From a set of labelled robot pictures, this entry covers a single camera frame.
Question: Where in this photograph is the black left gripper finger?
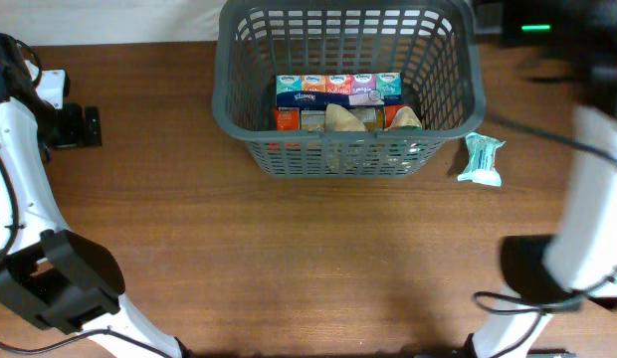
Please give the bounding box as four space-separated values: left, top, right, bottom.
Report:
85 106 103 146
62 103 85 146

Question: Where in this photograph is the light green packet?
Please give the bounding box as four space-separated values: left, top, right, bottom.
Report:
457 132 505 187

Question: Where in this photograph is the orange pasta package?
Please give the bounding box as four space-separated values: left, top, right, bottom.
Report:
274 104 423 131

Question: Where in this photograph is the green lidded glass jar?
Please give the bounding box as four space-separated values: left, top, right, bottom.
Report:
387 125 423 171

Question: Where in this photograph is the tissue multipack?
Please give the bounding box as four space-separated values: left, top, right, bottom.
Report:
275 73 403 110

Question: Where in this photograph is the beige paper bag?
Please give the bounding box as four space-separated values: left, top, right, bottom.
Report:
323 102 425 173

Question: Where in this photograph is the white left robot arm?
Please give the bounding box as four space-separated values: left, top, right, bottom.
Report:
0 33 193 357

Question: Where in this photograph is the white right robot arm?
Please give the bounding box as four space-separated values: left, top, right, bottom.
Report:
212 0 617 357

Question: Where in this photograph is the grey plastic laundry basket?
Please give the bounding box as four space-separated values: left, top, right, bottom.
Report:
212 0 486 178

